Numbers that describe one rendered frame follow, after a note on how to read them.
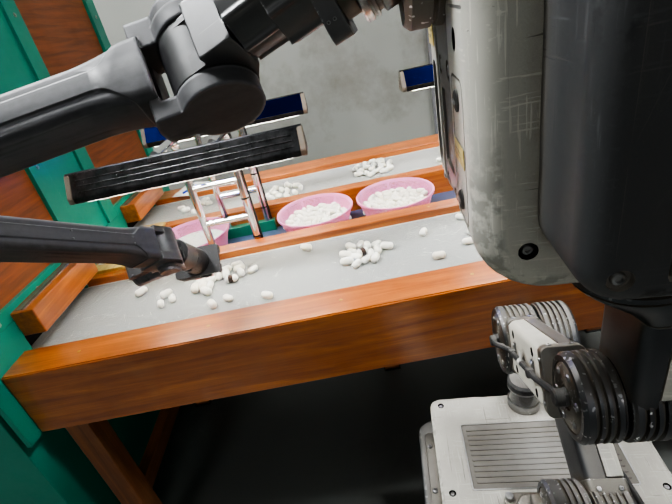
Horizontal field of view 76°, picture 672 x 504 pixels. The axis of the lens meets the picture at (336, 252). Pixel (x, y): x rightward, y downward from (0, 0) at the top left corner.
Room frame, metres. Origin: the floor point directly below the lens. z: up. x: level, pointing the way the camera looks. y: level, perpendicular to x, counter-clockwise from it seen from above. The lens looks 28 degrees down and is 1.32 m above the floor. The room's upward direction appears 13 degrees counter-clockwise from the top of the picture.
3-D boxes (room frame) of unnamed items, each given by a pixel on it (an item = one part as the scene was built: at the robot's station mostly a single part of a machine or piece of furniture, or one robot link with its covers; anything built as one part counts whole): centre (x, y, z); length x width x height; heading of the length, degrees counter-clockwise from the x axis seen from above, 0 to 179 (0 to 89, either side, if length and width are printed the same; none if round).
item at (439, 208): (1.20, -0.12, 0.71); 1.81 x 0.05 x 0.11; 87
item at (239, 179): (1.19, 0.31, 0.90); 0.20 x 0.19 x 0.45; 87
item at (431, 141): (1.92, -0.15, 0.67); 1.81 x 0.12 x 0.19; 87
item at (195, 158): (1.11, 0.32, 1.08); 0.62 x 0.08 x 0.07; 87
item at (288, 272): (1.03, -0.11, 0.73); 1.81 x 0.30 x 0.02; 87
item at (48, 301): (1.07, 0.77, 0.83); 0.30 x 0.06 x 0.07; 177
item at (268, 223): (1.59, 0.29, 0.90); 0.20 x 0.19 x 0.45; 87
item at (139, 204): (1.75, 0.73, 0.83); 0.30 x 0.06 x 0.07; 177
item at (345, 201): (1.37, 0.04, 0.72); 0.27 x 0.27 x 0.10
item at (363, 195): (1.36, -0.24, 0.72); 0.27 x 0.27 x 0.10
